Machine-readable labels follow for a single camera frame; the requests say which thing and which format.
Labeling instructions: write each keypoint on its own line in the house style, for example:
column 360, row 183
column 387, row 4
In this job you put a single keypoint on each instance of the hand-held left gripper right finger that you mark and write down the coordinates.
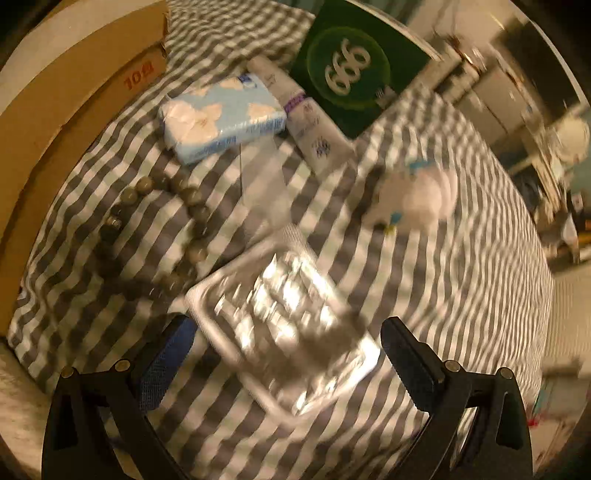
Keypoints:
column 411, row 364

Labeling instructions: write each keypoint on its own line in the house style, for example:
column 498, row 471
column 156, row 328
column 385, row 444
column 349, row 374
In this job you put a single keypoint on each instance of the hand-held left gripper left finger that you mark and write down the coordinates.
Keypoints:
column 164, row 369

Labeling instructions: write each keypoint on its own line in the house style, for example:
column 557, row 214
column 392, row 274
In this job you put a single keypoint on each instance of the clear plastic tray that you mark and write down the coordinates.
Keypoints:
column 286, row 314

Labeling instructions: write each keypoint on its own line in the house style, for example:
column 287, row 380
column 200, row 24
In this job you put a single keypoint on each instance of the brown cardboard box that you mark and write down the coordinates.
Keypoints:
column 55, row 92

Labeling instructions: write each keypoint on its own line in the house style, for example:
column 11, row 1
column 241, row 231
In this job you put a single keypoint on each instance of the grey white checkered cloth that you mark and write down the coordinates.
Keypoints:
column 461, row 300

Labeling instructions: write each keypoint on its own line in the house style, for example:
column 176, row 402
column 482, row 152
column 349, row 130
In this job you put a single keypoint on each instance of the white plush toy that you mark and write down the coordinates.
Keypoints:
column 420, row 194

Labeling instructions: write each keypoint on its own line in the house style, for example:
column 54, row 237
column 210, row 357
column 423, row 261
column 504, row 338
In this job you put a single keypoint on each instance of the white cosmetic tube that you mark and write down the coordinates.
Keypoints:
column 314, row 134

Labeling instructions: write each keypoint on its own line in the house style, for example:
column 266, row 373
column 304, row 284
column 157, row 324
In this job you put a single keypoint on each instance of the blue tissue pack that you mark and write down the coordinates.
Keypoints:
column 221, row 115

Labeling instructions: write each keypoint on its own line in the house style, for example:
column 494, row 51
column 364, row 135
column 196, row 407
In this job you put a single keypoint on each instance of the grey cabinet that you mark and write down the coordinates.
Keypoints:
column 491, row 106

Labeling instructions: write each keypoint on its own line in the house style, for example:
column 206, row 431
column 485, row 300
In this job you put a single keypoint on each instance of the round white mirror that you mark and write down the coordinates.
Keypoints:
column 572, row 138

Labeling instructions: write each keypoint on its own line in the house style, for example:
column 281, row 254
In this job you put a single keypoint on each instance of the dark green box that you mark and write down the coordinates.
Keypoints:
column 355, row 64

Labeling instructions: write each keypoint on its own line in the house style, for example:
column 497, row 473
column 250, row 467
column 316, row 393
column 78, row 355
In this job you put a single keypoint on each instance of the black flat screen monitor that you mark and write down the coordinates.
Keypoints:
column 549, row 60

